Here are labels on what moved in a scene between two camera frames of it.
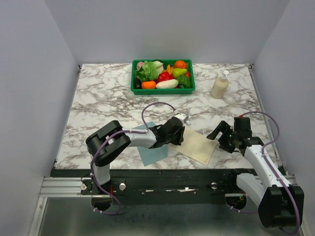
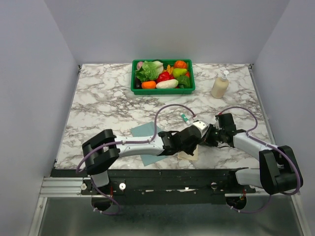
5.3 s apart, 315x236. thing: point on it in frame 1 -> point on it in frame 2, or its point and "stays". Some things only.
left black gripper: (180, 139) -> (190, 151)
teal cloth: (150, 156) stays
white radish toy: (171, 83) stays
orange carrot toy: (148, 84) stays
